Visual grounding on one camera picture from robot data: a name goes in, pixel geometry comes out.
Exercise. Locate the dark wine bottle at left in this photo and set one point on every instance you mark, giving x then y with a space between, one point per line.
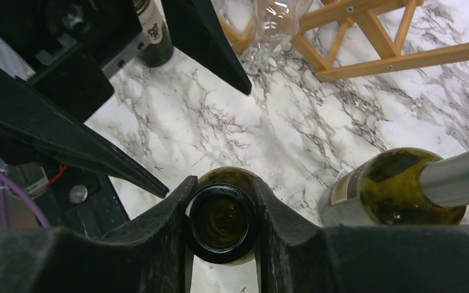
159 49

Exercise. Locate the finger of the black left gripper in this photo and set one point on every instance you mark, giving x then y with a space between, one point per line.
146 254
294 255

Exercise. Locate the wooden wine rack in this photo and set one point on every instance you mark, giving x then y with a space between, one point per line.
385 24

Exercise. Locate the dark green wine bottle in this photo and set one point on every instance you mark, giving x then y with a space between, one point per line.
221 217

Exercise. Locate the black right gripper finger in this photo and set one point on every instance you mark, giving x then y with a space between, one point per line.
195 30

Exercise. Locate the clear glass bottle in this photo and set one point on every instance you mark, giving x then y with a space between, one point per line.
274 23

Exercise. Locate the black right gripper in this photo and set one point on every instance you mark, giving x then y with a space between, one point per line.
74 48

